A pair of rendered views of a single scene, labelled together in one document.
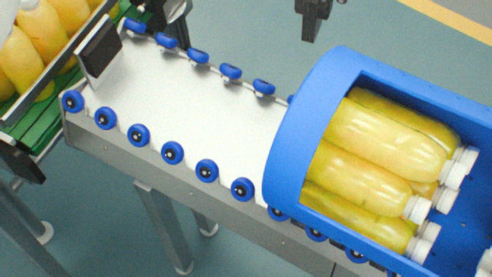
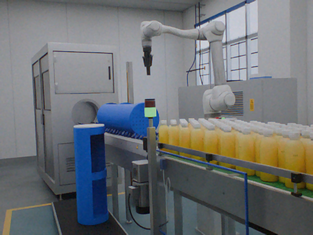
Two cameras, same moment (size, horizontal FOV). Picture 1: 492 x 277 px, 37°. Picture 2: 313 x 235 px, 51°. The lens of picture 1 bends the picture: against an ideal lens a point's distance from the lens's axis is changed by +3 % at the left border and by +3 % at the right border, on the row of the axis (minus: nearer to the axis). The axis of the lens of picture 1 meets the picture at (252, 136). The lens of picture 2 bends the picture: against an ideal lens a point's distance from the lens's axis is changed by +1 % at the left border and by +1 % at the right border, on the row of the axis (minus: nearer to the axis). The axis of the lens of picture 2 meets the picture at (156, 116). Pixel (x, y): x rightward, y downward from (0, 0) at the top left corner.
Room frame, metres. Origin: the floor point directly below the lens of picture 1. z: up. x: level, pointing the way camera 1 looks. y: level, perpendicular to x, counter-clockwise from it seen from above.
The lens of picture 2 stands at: (2.97, 1.17, 1.26)
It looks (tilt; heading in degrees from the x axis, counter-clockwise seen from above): 3 degrees down; 206
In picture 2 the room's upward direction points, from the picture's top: 2 degrees counter-clockwise
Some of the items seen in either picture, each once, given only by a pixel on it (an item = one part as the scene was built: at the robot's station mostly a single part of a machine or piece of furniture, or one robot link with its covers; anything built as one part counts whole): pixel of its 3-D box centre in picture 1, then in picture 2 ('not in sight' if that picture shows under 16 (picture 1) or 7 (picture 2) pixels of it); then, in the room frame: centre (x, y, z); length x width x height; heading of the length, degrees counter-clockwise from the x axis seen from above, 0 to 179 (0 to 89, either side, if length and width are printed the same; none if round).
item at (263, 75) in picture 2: not in sight; (260, 76); (-1.20, 0.60, 1.48); 0.24 x 0.12 x 0.08; 55
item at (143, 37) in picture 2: not in sight; (146, 30); (0.49, -0.08, 1.83); 0.13 x 0.11 x 0.16; 45
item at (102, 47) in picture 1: (103, 55); not in sight; (0.83, 0.27, 0.99); 0.10 x 0.02 x 0.12; 143
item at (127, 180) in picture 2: not in sight; (127, 192); (0.15, -0.53, 0.31); 0.06 x 0.06 x 0.63; 53
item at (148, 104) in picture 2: not in sight; (150, 104); (1.35, 0.36, 1.23); 0.06 x 0.06 x 0.04
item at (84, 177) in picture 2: not in sight; (91, 173); (0.54, -0.69, 0.59); 0.28 x 0.28 x 0.88
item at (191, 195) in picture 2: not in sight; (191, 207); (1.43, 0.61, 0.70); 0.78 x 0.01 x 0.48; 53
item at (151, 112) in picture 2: not in sight; (150, 112); (1.35, 0.36, 1.18); 0.06 x 0.06 x 0.05
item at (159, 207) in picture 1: (168, 228); not in sight; (0.73, 0.25, 0.31); 0.06 x 0.06 x 0.63; 53
